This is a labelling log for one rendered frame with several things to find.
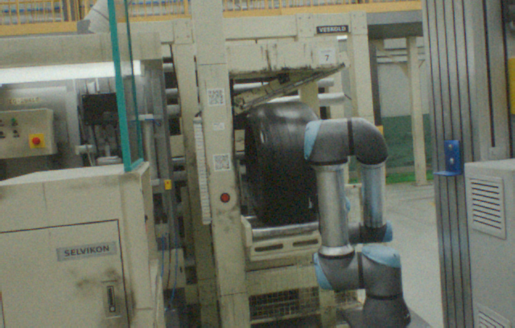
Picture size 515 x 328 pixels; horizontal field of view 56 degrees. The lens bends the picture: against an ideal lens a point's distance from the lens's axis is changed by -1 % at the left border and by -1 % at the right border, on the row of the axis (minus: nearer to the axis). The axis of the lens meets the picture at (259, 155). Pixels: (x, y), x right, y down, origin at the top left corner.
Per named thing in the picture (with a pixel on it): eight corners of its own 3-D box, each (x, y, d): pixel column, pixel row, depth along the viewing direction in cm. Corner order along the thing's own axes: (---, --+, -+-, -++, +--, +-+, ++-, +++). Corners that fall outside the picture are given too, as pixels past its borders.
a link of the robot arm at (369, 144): (387, 107, 145) (390, 228, 171) (350, 110, 147) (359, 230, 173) (392, 126, 136) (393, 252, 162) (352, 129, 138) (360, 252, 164)
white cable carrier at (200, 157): (203, 223, 215) (193, 117, 212) (202, 222, 220) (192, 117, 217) (212, 223, 216) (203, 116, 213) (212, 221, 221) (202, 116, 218)
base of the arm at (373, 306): (419, 325, 145) (417, 293, 144) (371, 332, 143) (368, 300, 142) (399, 308, 160) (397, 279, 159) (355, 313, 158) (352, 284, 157)
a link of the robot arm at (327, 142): (364, 296, 147) (351, 118, 139) (315, 297, 149) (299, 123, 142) (363, 280, 158) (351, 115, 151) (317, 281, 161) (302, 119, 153)
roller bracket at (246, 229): (246, 248, 206) (245, 225, 206) (234, 230, 245) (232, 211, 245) (254, 247, 207) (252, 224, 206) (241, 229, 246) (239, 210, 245)
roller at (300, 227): (248, 226, 212) (248, 232, 215) (249, 234, 209) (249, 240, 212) (323, 216, 218) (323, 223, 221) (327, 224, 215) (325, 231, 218)
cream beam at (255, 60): (224, 75, 239) (221, 45, 238) (219, 80, 263) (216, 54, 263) (340, 67, 249) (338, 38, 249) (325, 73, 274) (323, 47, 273)
